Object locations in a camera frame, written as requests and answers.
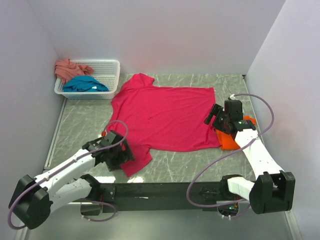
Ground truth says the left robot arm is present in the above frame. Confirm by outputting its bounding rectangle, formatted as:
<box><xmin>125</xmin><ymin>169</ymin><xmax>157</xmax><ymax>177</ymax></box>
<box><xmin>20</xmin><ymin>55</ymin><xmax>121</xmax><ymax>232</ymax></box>
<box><xmin>7</xmin><ymin>131</ymin><xmax>134</xmax><ymax>230</ymax></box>

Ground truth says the magenta t-shirt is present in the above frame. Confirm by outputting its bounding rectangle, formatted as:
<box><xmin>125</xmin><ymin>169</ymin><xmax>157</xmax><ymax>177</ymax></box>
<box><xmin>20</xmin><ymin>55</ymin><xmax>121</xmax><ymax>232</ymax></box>
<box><xmin>107</xmin><ymin>73</ymin><xmax>220</xmax><ymax>177</ymax></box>

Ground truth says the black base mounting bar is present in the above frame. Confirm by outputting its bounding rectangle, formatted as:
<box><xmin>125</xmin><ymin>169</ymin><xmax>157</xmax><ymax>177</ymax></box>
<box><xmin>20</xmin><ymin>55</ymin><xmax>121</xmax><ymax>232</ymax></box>
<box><xmin>88</xmin><ymin>181</ymin><xmax>241</xmax><ymax>212</ymax></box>

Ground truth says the teal blue t-shirt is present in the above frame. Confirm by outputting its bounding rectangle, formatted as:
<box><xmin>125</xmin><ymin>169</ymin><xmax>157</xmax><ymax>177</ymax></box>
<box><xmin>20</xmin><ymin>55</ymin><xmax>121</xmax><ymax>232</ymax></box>
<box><xmin>62</xmin><ymin>75</ymin><xmax>110</xmax><ymax>93</ymax></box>

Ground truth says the salmon pink t-shirt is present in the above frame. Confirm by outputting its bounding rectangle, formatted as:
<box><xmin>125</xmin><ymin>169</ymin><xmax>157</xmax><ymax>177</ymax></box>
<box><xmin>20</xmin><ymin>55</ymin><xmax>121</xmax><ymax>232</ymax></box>
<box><xmin>54</xmin><ymin>58</ymin><xmax>94</xmax><ymax>84</ymax></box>

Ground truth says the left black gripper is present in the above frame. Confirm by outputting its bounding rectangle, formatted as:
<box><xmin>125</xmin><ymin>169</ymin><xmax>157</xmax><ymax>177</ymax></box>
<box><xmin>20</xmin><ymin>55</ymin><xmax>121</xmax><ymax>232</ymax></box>
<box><xmin>106</xmin><ymin>138</ymin><xmax>136</xmax><ymax>171</ymax></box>

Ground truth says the folded orange t-shirt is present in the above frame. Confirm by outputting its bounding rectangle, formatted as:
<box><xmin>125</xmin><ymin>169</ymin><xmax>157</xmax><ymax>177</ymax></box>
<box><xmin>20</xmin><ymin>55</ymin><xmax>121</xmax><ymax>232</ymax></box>
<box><xmin>215</xmin><ymin>115</ymin><xmax>257</xmax><ymax>151</ymax></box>

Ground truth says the white plastic basket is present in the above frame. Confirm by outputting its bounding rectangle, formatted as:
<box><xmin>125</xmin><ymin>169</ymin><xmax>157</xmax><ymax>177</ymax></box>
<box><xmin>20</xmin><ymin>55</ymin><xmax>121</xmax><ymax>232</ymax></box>
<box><xmin>54</xmin><ymin>59</ymin><xmax>121</xmax><ymax>100</ymax></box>

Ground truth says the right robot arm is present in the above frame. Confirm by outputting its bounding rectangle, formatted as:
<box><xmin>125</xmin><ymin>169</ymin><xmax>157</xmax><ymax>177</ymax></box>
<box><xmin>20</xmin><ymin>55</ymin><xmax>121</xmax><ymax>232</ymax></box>
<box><xmin>204</xmin><ymin>99</ymin><xmax>296</xmax><ymax>214</ymax></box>

